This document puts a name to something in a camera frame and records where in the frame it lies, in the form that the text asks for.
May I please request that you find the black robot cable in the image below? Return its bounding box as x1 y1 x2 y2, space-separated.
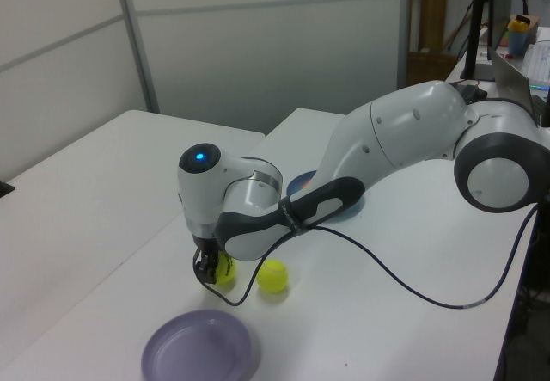
192 202 541 311

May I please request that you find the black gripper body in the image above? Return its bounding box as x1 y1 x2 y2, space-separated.
192 233 219 253

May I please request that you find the blue and yellow container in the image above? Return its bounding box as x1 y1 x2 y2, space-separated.
506 15 530 58

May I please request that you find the black monitor stand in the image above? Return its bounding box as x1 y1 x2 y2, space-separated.
460 0 495 82

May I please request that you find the purple plate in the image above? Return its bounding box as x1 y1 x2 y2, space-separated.
141 310 253 381

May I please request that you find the blue plate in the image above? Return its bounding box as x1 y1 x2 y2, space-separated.
285 169 366 223

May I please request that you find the yellow tennis ball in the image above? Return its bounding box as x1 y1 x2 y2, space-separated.
256 258 290 294
213 251 238 286

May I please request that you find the black monitor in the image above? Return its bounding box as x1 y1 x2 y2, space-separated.
489 0 513 51

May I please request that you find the brown cardboard box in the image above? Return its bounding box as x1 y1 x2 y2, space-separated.
419 0 449 51

